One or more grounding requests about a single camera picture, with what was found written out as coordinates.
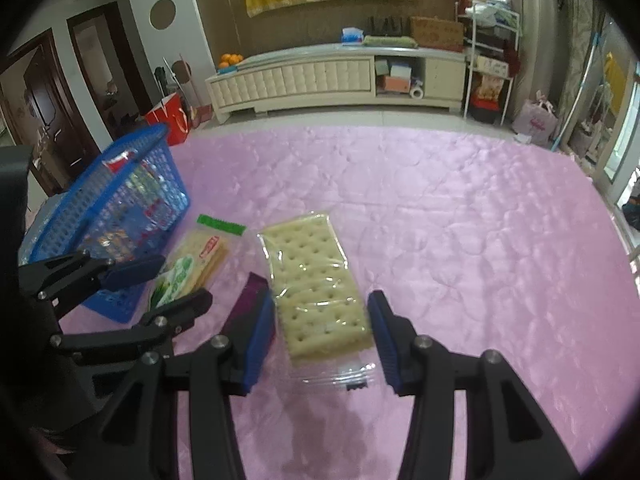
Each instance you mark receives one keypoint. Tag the blue plastic basket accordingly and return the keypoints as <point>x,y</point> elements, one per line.
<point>125,226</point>

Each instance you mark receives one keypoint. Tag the blue tissue pack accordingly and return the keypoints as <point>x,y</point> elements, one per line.
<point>352,35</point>

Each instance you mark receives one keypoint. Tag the plate of oranges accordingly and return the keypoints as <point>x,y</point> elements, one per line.
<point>229,61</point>

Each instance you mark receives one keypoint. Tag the clear soda cracker packet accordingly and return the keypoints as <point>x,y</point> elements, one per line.
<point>323,327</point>

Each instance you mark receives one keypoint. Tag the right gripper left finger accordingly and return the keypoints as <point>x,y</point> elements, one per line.
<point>135,434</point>

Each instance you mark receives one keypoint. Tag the brown cardboard box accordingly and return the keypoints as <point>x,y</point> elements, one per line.
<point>434,33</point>

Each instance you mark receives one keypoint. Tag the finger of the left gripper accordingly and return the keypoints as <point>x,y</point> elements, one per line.
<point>73,278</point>
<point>153,329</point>

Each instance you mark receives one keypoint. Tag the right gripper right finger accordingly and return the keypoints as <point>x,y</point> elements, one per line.
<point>508,436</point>

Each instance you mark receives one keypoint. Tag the cream tv cabinet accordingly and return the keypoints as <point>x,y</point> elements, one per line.
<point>339,75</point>

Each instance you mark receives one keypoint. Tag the pink tablecloth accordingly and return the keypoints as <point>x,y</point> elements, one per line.
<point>482,243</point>

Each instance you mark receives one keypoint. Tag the green cracker packet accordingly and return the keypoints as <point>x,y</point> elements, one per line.
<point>195,260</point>

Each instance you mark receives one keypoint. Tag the purple snack packet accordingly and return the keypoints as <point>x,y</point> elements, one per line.
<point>250,323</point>

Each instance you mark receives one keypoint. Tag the pink shopping bag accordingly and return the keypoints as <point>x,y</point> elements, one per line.
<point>536,120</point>

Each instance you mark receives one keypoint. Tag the red paper bag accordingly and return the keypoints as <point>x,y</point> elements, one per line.
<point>174,115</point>

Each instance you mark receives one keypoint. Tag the dark wooden door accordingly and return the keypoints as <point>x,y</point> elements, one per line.
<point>40,112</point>

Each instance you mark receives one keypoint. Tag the white metal shelf rack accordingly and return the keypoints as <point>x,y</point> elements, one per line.
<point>492,33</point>

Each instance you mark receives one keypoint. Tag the green folded cloth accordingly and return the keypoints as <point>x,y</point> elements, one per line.
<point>404,42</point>

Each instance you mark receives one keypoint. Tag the red green snack packet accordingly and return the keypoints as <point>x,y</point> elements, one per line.
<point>124,171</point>

